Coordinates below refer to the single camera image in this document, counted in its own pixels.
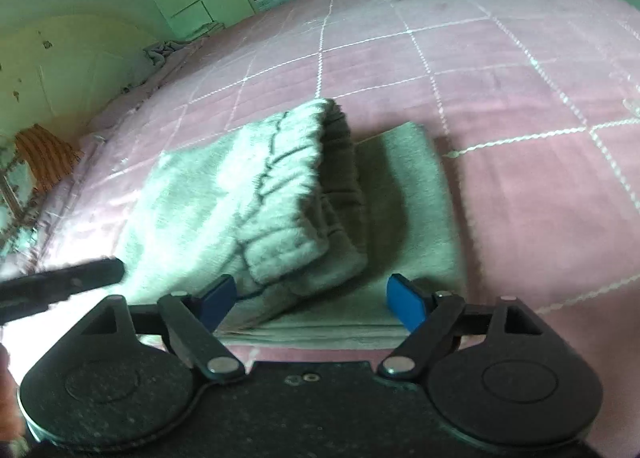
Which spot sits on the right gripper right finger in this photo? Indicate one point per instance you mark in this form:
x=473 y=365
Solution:
x=448 y=334

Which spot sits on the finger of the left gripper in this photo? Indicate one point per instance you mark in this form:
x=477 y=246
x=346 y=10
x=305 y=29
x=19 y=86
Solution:
x=10 y=312
x=64 y=282

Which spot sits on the orange striped pillow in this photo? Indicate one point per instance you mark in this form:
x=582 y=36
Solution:
x=50 y=159

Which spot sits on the pink checked bed sheet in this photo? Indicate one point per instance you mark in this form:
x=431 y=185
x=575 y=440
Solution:
x=532 y=104

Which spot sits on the grey-green knit pants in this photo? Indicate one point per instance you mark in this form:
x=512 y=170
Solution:
x=309 y=222

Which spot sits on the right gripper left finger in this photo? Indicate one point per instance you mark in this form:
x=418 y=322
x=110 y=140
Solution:
x=170 y=341

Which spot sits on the crumpled grey cloth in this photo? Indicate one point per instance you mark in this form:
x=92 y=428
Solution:
x=158 y=52

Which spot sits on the person's left hand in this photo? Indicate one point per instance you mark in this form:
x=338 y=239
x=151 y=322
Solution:
x=11 y=422

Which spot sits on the patterned teal cloth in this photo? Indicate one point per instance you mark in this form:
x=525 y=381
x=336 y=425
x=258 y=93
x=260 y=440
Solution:
x=24 y=175

